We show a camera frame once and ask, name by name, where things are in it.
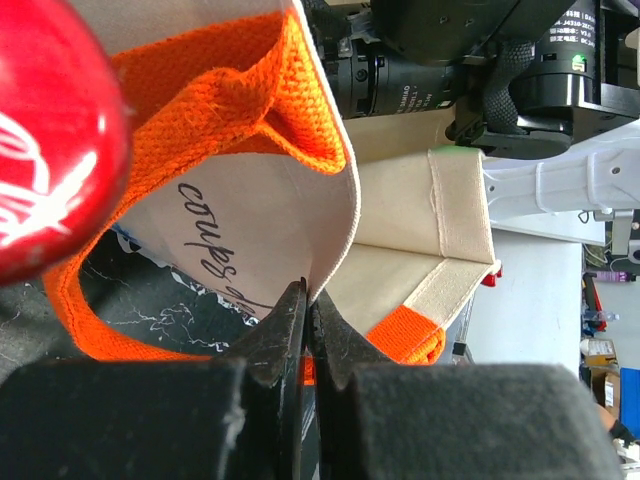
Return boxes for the beige canvas bag orange handles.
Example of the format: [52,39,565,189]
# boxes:
[41,0,503,385]

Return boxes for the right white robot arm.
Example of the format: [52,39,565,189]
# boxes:
[303,1,639,221]

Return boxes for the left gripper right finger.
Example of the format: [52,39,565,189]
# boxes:
[312,294,622,479]

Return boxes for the glass cola bottle red cap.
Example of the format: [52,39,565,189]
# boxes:
[1,1,131,285]

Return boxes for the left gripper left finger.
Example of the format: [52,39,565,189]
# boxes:
[1,280,307,479]

